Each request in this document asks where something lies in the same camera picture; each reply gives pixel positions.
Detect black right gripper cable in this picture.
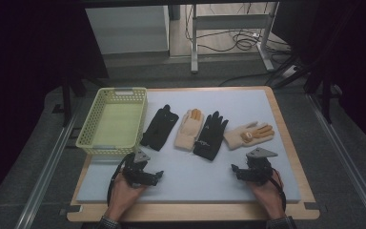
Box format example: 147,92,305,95
268,170,288,213

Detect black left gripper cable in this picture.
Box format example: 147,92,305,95
106,153,135,208

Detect beige glove orange fingers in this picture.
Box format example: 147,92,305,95
223,121,275,151
173,108,205,152

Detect person's left hand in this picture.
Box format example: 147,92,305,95
106,174,148,219

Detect person's right hand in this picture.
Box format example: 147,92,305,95
247,175,287,220

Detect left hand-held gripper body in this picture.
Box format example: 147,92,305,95
121,148,160,188

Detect black stand legs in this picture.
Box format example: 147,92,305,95
51,75,89,128

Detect white cabinet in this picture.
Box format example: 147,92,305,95
85,5,171,55

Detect black tripod stand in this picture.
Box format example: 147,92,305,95
266,53,342,125

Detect aluminium rail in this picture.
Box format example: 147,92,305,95
306,93,366,229
13,96,88,229

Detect black glove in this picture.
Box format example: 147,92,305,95
193,111,230,162
139,104,180,152

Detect pale green plastic basket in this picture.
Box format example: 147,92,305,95
75,87,149,156

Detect black floor cables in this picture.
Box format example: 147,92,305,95
184,3,295,88

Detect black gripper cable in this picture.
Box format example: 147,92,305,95
268,170,288,213
106,153,135,208

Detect dark curtain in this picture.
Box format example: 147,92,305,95
0,0,110,211
271,0,366,156

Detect grey metal desk frame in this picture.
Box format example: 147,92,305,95
190,1,281,74

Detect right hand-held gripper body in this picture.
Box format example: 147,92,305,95
234,146,279,187

